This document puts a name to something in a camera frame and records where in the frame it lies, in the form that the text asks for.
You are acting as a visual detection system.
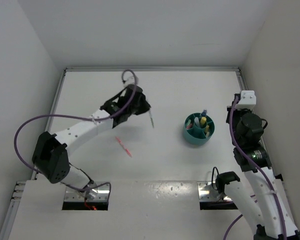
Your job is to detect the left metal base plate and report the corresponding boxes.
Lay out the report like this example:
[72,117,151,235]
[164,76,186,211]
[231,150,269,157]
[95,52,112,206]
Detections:
[64,182,112,203]

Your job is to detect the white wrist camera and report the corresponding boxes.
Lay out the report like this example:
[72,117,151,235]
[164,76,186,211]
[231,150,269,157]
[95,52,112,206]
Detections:
[235,90,257,110]
[121,75,139,87]

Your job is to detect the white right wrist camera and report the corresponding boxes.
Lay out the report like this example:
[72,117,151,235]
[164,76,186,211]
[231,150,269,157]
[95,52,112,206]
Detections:
[235,90,257,110]

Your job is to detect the yellow highlighter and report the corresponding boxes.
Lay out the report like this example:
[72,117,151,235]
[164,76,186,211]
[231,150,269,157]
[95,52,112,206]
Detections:
[199,116,207,129]

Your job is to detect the grey eraser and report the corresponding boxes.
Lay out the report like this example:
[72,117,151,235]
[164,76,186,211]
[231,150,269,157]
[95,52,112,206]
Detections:
[204,125,210,138]

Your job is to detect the metal base plate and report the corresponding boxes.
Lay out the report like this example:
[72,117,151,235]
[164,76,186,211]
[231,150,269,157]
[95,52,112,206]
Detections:
[197,181,232,202]
[64,182,112,203]

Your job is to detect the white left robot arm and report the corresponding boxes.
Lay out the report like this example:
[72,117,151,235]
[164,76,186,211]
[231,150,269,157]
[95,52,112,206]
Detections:
[32,84,151,192]

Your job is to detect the red pen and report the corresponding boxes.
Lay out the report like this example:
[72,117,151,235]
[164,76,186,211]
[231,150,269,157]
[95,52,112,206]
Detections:
[115,136,132,158]

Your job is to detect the teal round organizer container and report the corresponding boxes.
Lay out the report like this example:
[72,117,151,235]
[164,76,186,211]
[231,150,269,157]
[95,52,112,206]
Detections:
[182,112,215,146]

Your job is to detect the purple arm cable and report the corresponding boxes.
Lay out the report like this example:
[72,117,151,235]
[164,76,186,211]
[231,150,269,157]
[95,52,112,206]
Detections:
[13,69,141,193]
[223,96,288,240]

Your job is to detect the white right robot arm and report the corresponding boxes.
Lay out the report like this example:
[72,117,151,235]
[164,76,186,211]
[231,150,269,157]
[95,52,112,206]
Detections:
[215,90,300,240]

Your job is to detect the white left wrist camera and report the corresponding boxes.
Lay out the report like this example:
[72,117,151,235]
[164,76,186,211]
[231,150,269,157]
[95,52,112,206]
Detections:
[121,75,139,87]

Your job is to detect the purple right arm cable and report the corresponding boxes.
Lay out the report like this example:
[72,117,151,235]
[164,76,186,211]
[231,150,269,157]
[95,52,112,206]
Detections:
[223,96,288,240]

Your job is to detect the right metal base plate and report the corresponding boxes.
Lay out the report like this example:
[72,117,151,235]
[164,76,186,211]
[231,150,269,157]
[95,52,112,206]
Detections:
[197,181,232,202]

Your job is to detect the blue highlighter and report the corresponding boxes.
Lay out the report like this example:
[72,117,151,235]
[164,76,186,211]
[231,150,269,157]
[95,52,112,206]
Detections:
[194,117,201,128]

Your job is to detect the clear glue bottle blue cap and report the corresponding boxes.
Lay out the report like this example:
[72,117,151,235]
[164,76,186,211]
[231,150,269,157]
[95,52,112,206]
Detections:
[201,109,208,117]

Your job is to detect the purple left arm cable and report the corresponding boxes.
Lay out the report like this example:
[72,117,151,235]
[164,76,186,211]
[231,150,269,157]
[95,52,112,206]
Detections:
[13,69,141,193]

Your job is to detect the green pen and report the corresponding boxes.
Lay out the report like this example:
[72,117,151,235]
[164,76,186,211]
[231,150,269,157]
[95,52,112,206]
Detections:
[148,110,155,129]

